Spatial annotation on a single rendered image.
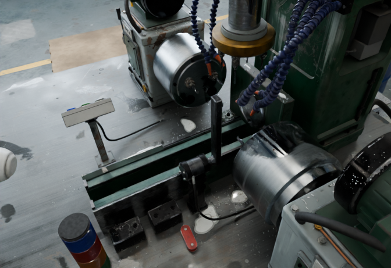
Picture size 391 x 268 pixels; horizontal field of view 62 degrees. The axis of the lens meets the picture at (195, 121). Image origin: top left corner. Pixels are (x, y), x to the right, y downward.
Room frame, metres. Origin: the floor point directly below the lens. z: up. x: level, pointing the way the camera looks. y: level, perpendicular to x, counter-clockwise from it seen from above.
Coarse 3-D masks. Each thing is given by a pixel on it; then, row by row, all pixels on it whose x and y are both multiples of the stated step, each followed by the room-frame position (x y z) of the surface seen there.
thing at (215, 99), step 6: (216, 96) 0.66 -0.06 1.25; (216, 102) 0.64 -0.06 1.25; (222, 102) 0.66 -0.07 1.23; (216, 108) 0.64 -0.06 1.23; (216, 114) 0.64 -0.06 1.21; (216, 120) 0.64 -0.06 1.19; (216, 126) 0.64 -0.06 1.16; (216, 132) 0.64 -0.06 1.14; (216, 138) 0.64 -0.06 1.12; (216, 144) 0.64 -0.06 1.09; (222, 144) 0.65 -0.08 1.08; (216, 150) 0.64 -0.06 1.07; (210, 156) 0.66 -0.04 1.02; (216, 156) 0.64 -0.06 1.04; (216, 162) 0.64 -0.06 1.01
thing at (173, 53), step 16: (160, 48) 1.13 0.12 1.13; (176, 48) 1.08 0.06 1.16; (192, 48) 1.06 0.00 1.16; (208, 48) 1.08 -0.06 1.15; (160, 64) 1.08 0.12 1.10; (176, 64) 1.01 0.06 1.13; (192, 64) 1.01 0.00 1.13; (224, 64) 1.07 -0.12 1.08; (160, 80) 1.06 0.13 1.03; (176, 80) 0.98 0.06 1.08; (192, 80) 0.99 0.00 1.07; (208, 80) 1.04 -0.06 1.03; (224, 80) 1.07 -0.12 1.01; (176, 96) 0.98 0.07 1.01; (192, 96) 1.00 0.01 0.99; (208, 96) 1.04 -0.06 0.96
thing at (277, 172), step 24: (288, 120) 0.66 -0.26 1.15; (264, 144) 0.58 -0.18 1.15; (288, 144) 0.56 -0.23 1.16; (312, 144) 0.56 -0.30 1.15; (240, 168) 0.56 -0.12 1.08; (264, 168) 0.52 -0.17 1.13; (288, 168) 0.49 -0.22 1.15; (312, 168) 0.49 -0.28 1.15; (336, 168) 0.50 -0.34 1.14; (264, 192) 0.47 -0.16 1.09; (288, 192) 0.44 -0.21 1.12; (264, 216) 0.44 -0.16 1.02
